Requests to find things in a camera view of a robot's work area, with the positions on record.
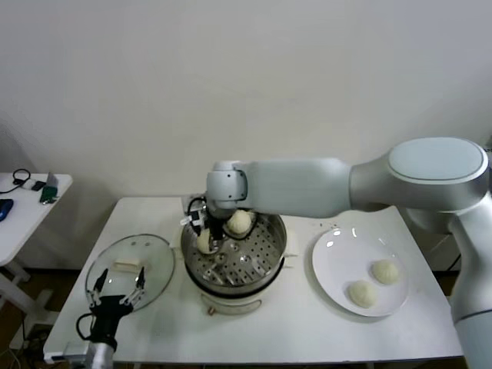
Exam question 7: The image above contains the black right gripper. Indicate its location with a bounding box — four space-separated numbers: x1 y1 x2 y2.
207 207 228 252

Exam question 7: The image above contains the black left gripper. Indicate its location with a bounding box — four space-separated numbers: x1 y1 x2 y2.
86 267 147 344

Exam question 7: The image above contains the white steamed baozi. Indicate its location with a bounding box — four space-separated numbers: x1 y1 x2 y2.
224 209 255 234
371 259 401 286
348 279 378 309
195 229 214 255

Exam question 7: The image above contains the round glass pot lid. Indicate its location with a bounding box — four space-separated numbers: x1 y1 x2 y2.
85 233 176 312

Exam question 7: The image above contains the stainless steel steamer basket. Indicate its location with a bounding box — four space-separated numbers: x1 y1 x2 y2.
169 207 301 289

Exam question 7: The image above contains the white electric steamer pot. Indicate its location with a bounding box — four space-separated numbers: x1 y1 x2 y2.
175 245 299 317

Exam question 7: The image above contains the white side table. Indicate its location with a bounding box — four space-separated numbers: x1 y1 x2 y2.
0 172 74 320

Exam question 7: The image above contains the green handheld device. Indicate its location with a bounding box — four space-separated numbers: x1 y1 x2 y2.
39 185 59 206

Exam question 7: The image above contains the white round plate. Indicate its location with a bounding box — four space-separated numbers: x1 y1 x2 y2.
306 227 411 318

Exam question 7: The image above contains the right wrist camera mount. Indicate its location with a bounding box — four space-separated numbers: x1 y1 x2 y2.
179 196 211 235

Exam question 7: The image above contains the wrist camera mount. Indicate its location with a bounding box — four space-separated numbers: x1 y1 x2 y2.
179 196 211 235
44 340 95 364

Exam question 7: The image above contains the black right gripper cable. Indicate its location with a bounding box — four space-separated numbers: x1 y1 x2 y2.
187 195 258 241

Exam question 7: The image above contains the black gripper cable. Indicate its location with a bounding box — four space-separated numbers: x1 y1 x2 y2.
187 195 258 241
75 311 97 342

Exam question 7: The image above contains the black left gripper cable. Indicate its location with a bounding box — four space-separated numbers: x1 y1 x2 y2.
75 311 97 342

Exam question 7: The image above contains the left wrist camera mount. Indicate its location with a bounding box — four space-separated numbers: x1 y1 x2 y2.
44 340 95 364

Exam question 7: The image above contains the black looped cable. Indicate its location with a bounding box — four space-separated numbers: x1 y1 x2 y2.
12 168 32 188

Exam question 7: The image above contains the black power adapter cable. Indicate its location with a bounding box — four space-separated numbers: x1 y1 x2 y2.
445 251 463 272

